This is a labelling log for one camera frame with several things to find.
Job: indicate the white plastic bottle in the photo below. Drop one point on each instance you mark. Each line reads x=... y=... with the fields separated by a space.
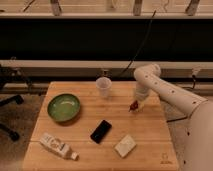
x=58 y=147

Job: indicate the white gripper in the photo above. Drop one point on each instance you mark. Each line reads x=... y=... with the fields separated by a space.
x=140 y=93

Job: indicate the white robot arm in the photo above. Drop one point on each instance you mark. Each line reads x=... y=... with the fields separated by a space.
x=198 y=154

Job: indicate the white ceramic cup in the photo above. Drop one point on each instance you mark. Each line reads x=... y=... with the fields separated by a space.
x=103 y=85

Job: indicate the green ceramic bowl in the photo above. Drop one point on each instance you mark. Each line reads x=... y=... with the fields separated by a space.
x=63 y=107

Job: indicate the red chili pepper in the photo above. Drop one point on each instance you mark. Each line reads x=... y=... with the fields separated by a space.
x=134 y=106

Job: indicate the black smartphone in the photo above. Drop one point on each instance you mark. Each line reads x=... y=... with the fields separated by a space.
x=100 y=132

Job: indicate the white sponge block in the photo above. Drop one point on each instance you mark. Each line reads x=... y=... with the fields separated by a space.
x=125 y=145

